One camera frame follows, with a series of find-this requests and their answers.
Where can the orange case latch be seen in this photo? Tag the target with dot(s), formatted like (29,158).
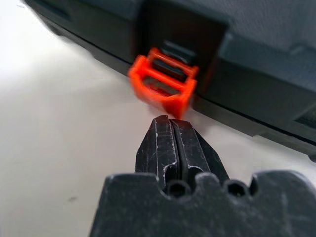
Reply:
(172,103)

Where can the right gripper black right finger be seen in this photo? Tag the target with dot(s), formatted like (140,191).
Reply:
(195,153)

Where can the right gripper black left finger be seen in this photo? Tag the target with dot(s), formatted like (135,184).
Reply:
(158,148)

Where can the black plastic tool case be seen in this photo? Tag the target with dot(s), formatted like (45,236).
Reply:
(247,86)

